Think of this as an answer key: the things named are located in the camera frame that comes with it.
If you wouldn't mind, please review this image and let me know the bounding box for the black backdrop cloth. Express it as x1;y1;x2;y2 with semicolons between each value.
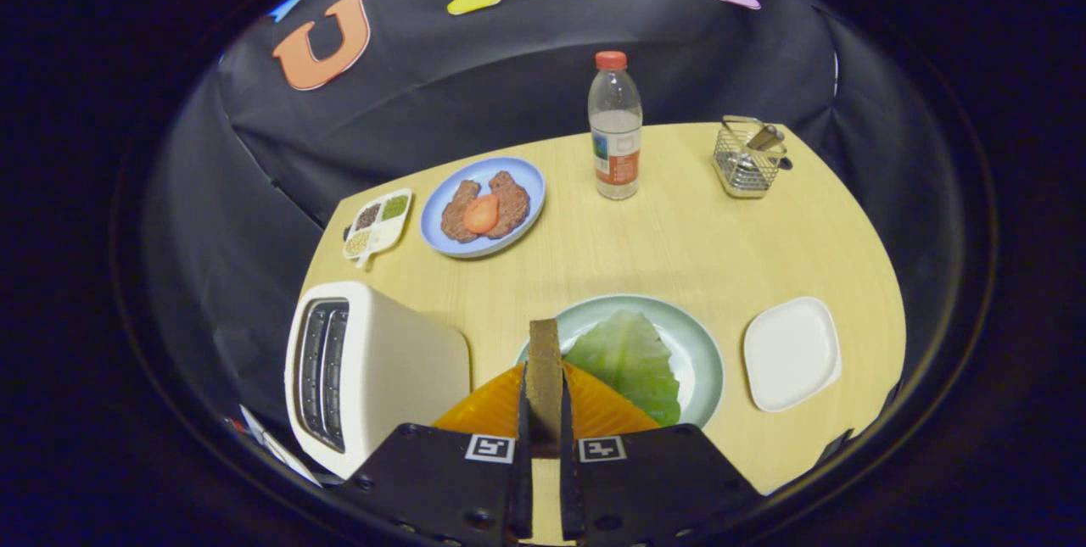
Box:
140;0;934;463

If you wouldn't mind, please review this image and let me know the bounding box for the green lettuce leaf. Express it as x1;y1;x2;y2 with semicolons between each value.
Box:
563;310;682;427

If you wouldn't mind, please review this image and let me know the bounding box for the cream white toaster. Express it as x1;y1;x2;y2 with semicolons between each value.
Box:
284;281;472;480

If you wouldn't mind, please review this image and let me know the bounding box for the white square plate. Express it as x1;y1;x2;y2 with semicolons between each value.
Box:
743;297;842;413

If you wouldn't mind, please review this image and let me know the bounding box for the clear bottle with red cap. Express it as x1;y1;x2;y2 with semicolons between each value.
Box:
588;51;643;201

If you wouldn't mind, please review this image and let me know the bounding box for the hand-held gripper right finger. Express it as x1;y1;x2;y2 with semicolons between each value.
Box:
558;362;762;547

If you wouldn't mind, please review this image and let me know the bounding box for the pale green round plate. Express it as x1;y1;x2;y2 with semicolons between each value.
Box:
516;293;725;429

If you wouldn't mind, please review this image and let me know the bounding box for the red tomato slice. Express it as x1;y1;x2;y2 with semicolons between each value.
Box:
463;193;501;235

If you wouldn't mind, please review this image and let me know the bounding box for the blue round plate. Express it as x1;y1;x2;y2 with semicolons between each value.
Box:
420;157;546;259

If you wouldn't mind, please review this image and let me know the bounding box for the white divided seasoning tray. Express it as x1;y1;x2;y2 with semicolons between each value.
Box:
342;188;413;268

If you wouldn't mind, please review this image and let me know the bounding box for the brown bread slice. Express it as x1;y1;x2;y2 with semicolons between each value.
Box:
526;318;566;459

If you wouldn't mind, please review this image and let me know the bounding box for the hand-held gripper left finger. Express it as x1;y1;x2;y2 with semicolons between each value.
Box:
339;362;534;547

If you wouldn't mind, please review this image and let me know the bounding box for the brown meat patty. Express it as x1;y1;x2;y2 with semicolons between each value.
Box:
486;171;531;240
439;180;481;244

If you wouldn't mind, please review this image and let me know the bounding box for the metal wire basket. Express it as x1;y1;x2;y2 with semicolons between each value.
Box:
713;115;788;198

